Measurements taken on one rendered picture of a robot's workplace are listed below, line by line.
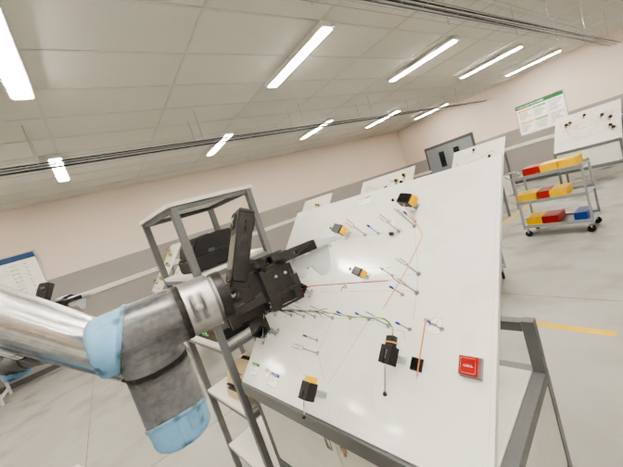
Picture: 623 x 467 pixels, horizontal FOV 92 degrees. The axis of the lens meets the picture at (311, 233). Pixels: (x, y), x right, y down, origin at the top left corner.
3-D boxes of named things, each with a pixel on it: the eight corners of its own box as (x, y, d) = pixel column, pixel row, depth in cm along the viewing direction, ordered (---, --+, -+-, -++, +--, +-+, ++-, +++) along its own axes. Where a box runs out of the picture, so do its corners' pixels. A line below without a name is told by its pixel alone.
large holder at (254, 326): (273, 311, 164) (252, 303, 157) (283, 334, 150) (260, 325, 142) (266, 321, 165) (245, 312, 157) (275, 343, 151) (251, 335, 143)
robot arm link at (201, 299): (174, 285, 45) (177, 283, 38) (205, 274, 47) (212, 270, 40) (193, 333, 45) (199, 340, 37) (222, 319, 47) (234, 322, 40)
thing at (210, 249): (197, 274, 160) (184, 240, 158) (181, 276, 177) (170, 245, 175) (244, 255, 181) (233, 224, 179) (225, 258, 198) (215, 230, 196)
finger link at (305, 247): (314, 249, 49) (264, 270, 48) (311, 240, 49) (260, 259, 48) (319, 249, 45) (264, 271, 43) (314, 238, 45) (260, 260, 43)
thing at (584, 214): (603, 221, 447) (588, 150, 435) (596, 232, 417) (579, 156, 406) (526, 229, 526) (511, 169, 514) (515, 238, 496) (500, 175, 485)
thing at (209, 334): (221, 345, 162) (216, 334, 161) (197, 336, 188) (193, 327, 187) (269, 315, 184) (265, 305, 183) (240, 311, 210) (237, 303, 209)
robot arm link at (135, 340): (109, 374, 40) (84, 315, 39) (193, 334, 45) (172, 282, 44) (102, 399, 33) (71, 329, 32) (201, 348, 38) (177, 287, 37)
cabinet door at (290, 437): (359, 516, 119) (329, 429, 115) (279, 458, 160) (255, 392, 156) (362, 511, 121) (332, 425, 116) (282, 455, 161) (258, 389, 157)
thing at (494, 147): (510, 216, 641) (491, 140, 623) (456, 222, 738) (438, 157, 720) (523, 207, 682) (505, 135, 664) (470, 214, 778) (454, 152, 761)
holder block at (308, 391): (311, 419, 114) (292, 415, 109) (320, 384, 119) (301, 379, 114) (320, 422, 111) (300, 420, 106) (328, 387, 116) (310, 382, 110)
